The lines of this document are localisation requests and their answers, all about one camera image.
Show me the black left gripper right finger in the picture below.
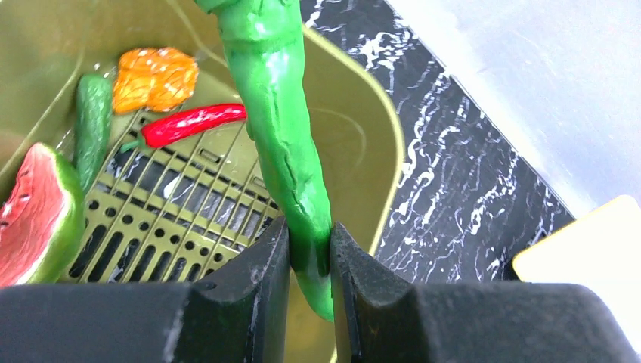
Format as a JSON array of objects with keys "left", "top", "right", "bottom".
[{"left": 330, "top": 223, "right": 639, "bottom": 362}]

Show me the dark green cucumber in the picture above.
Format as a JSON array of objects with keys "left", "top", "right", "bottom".
[{"left": 73, "top": 73, "right": 113, "bottom": 194}]

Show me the white board orange frame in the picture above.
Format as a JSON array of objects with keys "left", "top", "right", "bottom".
[{"left": 512, "top": 195, "right": 640, "bottom": 351}]

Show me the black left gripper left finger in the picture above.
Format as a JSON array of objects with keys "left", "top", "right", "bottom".
[{"left": 1, "top": 217, "right": 290, "bottom": 362}]

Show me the olive green plastic basket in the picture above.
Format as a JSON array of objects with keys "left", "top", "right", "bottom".
[{"left": 1, "top": 1, "right": 404, "bottom": 362}]

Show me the green chili pepper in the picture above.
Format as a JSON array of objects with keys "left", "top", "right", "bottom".
[{"left": 198, "top": 1, "right": 334, "bottom": 321}]

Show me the watermelon slice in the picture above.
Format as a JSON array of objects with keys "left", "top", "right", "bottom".
[{"left": 1, "top": 142, "right": 85, "bottom": 287}]

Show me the red chili pepper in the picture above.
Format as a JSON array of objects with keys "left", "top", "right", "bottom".
[{"left": 119, "top": 103, "right": 247, "bottom": 153}]

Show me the orange bumpy fruit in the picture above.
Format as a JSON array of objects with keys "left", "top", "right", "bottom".
[{"left": 113, "top": 47, "right": 199, "bottom": 114}]

